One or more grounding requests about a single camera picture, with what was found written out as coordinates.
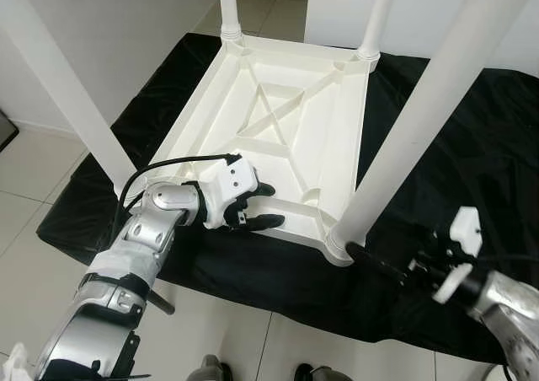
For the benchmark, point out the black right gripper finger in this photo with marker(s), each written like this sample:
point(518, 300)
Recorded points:
point(379, 263)

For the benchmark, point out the black flat panel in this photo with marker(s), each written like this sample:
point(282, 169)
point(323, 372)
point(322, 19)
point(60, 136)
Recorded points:
point(7, 128)

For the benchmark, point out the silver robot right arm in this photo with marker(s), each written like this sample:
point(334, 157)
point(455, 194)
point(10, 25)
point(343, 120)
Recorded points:
point(514, 305)

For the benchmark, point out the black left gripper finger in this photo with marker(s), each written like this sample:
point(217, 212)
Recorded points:
point(263, 190)
point(263, 223)

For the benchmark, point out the grey robot foot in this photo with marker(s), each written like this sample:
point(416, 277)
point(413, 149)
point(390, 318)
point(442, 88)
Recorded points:
point(209, 371)
point(318, 372)

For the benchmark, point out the grey robot left foot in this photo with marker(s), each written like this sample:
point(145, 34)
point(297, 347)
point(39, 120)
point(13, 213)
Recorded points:
point(209, 371)

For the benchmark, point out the black metal table leg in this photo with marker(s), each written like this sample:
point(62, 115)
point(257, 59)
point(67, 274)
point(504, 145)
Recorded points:
point(160, 303)

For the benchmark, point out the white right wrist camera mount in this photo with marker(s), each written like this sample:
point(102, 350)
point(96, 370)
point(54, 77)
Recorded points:
point(466, 229)

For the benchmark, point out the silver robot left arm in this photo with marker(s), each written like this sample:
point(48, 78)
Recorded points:
point(152, 221)

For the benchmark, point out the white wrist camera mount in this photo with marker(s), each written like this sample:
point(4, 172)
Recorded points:
point(466, 229)
point(227, 179)

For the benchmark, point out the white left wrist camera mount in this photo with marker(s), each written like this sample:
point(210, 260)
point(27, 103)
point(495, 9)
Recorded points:
point(227, 179)

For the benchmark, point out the grey robot right foot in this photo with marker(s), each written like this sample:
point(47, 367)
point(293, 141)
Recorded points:
point(318, 372)

